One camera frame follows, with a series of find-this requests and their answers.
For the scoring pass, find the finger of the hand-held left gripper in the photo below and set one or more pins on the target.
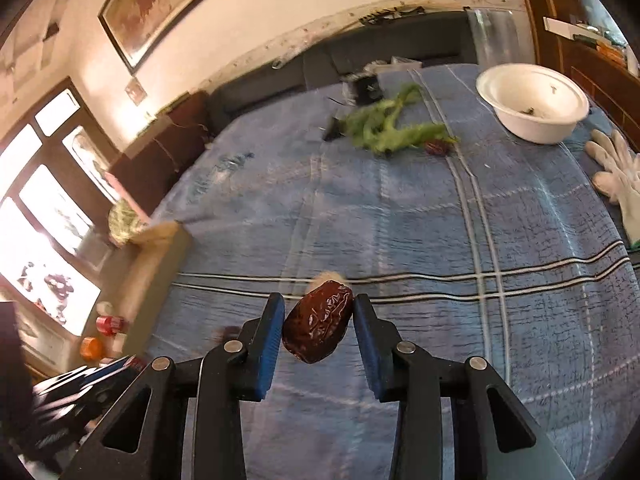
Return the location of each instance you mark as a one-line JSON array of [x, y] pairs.
[[120, 364]]

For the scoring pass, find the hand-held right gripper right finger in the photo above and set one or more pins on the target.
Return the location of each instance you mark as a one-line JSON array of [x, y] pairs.
[[371, 350]]

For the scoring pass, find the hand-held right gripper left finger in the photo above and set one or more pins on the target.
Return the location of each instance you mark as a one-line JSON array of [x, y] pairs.
[[267, 345]]

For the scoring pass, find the large wrinkled dark date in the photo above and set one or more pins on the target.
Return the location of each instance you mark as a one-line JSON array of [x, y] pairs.
[[317, 322]]

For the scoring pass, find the orange round container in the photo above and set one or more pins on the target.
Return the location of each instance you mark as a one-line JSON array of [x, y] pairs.
[[91, 347]]

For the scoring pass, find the red can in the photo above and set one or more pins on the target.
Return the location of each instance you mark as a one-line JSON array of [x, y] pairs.
[[110, 324]]

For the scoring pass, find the short white cob piece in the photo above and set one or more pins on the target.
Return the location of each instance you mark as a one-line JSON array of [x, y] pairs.
[[327, 276]]

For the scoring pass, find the cardboard box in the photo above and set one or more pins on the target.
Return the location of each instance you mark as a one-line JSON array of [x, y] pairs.
[[150, 270]]

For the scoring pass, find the blue plaid blanket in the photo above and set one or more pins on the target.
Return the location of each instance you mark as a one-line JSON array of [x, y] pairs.
[[400, 220]]

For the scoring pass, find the window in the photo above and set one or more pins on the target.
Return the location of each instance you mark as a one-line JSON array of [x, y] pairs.
[[45, 200]]

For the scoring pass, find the small dark red date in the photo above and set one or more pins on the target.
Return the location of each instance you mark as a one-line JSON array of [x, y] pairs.
[[436, 148]]

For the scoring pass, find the brown wooden side cabinet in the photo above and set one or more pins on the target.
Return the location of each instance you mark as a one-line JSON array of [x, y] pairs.
[[160, 150]]

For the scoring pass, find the green leafy vegetable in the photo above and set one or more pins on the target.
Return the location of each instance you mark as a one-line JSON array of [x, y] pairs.
[[390, 127]]

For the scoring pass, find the dark leather headboard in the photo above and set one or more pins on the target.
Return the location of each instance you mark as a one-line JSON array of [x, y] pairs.
[[310, 67]]

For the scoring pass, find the white bowl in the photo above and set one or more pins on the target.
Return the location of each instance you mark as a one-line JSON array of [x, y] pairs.
[[532, 105]]

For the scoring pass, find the white work glove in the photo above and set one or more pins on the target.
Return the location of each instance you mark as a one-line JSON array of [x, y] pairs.
[[615, 152], [625, 195]]

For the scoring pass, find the clear plastic container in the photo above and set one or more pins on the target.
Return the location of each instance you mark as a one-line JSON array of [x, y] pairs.
[[495, 35]]

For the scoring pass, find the wall socket plate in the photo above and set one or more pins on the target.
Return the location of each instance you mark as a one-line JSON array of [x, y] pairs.
[[135, 91]]

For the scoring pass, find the framed wall picture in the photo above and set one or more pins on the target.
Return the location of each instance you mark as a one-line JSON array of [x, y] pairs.
[[150, 5]]

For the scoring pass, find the wooden wall cabinet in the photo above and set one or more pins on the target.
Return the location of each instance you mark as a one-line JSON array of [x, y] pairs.
[[585, 50]]

